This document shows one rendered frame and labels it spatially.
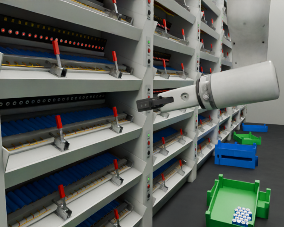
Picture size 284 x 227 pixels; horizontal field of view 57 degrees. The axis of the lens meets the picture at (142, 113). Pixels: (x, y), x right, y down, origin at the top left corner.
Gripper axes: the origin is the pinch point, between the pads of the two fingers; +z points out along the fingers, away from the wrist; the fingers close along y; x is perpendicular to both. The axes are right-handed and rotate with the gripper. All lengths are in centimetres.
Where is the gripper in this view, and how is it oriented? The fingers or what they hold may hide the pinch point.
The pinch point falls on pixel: (147, 104)
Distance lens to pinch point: 70.8
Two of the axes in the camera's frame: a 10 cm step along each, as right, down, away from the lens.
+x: -1.9, -9.8, -0.2
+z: -8.6, 1.5, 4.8
